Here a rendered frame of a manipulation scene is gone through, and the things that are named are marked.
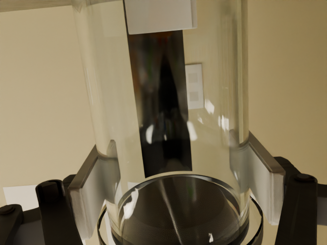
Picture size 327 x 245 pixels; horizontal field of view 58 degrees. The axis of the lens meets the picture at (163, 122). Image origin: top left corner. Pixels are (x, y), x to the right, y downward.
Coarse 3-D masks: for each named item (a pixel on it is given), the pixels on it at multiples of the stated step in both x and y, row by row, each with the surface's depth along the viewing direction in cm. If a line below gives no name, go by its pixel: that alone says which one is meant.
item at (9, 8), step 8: (0, 0) 56; (8, 0) 57; (16, 0) 57; (24, 0) 58; (32, 0) 59; (40, 0) 60; (48, 0) 61; (56, 0) 61; (64, 0) 62; (0, 8) 64; (8, 8) 65; (16, 8) 66; (24, 8) 67; (32, 8) 68
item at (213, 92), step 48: (96, 0) 13; (144, 0) 12; (192, 0) 12; (240, 0) 14; (96, 48) 13; (144, 48) 12; (192, 48) 12; (240, 48) 14; (96, 96) 14; (144, 96) 13; (192, 96) 13; (240, 96) 15; (96, 144) 16; (144, 144) 14; (192, 144) 14; (240, 144) 15; (144, 192) 15; (192, 192) 14; (240, 192) 16; (144, 240) 16; (192, 240) 15; (240, 240) 16
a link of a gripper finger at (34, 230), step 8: (72, 176) 17; (64, 184) 16; (24, 216) 13; (32, 216) 13; (24, 224) 13; (32, 224) 13; (40, 224) 13; (24, 232) 13; (32, 232) 13; (40, 232) 13; (16, 240) 13; (24, 240) 13; (32, 240) 13; (40, 240) 13
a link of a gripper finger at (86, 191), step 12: (96, 156) 18; (84, 168) 16; (96, 168) 17; (84, 180) 15; (96, 180) 17; (72, 192) 14; (84, 192) 14; (96, 192) 17; (72, 204) 14; (84, 204) 14; (96, 204) 16; (84, 216) 14; (96, 216) 16; (84, 228) 15
